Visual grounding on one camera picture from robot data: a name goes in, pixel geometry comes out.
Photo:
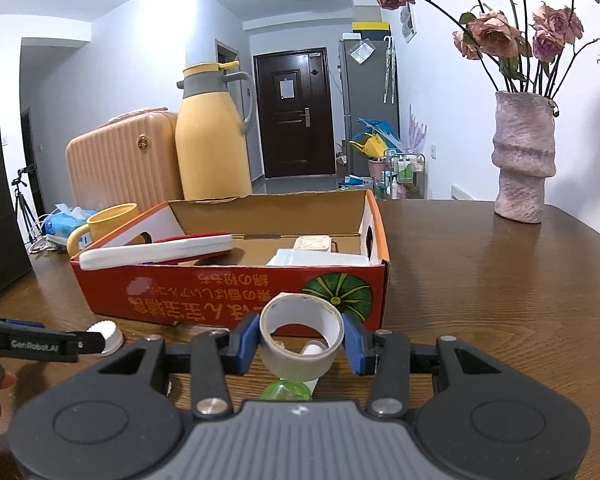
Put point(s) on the white red lint brush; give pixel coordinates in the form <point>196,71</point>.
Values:
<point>155,252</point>

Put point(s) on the blue plastic frame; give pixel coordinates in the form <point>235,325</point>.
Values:
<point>380,127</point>

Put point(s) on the blue tissue pack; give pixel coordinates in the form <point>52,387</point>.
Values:
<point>62,222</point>

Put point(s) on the black paper bag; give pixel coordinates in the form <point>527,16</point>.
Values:
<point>0,220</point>

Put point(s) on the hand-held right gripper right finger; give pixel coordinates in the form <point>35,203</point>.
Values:
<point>352,346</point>

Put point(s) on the white spray bottle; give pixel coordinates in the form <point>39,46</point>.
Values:
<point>314,349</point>

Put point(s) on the pink textured vase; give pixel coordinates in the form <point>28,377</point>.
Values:
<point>522,160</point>

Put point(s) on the yellow thermos jug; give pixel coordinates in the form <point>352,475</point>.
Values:
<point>210,150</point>

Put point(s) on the green bottle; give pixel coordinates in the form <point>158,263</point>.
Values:
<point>285,391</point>

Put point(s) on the small brown carton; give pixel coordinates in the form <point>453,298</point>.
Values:
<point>342,165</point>

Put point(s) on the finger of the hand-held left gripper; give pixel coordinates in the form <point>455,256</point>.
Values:
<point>91,343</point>
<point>25,324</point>

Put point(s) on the yellow mug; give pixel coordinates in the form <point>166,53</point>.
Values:
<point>110,222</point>

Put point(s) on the hanging folded umbrellas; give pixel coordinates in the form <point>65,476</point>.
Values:
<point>389,75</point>

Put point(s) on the red cardboard box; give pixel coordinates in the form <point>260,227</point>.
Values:
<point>205,290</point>

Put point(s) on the black tripod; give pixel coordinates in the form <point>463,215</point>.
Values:
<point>22,200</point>

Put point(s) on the dark brown door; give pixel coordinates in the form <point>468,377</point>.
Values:
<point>290,125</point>

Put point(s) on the clear plastic bag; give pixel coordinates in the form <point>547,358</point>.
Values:
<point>362,52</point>

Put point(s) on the white leaning board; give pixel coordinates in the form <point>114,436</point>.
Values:
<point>462,193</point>

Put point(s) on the pale tape roll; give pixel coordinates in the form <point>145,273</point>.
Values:
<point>300,362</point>

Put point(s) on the pink bucket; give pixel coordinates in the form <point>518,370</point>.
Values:
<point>376,169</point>

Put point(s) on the white rectangular container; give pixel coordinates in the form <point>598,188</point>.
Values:
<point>305,258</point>

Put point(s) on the grey refrigerator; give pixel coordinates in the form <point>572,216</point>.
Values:
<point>365,105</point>

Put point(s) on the pink ribbed suitcase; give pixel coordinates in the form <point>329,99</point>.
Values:
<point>120,170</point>

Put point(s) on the yellow black box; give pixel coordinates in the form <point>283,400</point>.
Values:
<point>371,30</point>

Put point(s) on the purple flower wall decal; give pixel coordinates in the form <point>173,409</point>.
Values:
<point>416,132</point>

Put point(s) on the metal utility cart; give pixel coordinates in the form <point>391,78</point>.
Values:
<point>405,172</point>

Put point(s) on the white ridged cap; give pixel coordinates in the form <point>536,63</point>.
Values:
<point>111,341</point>

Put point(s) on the yellow watering can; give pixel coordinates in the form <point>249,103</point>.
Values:
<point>372,146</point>

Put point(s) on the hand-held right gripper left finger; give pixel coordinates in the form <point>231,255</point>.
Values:
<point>250,341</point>

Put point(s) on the beige plug adapter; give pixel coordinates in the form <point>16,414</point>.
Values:
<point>312,242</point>

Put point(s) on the bunch of dried roses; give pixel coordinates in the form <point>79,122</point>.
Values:
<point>495,32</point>

